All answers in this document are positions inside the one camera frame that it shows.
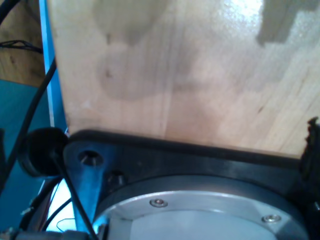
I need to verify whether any blue sofa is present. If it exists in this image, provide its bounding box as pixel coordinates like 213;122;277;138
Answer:
0;79;66;201

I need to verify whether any black cable with round plug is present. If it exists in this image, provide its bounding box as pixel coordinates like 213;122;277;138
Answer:
21;127;99;240

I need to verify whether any thick black cable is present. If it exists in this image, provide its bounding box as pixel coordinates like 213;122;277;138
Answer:
0;56;58;181

